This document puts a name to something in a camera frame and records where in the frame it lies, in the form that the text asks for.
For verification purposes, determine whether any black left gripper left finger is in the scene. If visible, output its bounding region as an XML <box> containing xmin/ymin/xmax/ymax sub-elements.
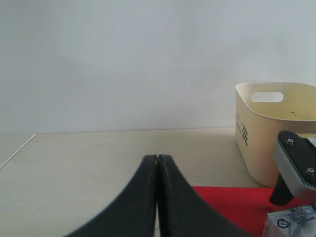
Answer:
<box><xmin>67</xmin><ymin>155</ymin><xmax>158</xmax><ymax>237</ymax></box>

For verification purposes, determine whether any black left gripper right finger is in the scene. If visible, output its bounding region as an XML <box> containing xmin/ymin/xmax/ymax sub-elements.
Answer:
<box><xmin>158</xmin><ymin>155</ymin><xmax>250</xmax><ymax>237</ymax></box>

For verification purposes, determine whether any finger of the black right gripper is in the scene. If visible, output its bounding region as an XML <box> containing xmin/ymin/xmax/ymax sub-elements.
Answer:
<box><xmin>269</xmin><ymin>174</ymin><xmax>294</xmax><ymax>206</ymax></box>

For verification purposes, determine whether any blue white milk carton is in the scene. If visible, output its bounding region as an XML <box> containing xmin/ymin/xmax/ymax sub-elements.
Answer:
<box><xmin>262</xmin><ymin>204</ymin><xmax>316</xmax><ymax>237</ymax></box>

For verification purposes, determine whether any red table cloth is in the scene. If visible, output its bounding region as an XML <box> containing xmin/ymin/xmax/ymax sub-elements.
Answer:
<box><xmin>194</xmin><ymin>186</ymin><xmax>312</xmax><ymax>237</ymax></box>

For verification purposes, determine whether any cream plastic storage bin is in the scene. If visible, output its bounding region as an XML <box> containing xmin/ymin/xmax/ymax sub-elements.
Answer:
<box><xmin>236</xmin><ymin>82</ymin><xmax>316</xmax><ymax>187</ymax></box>

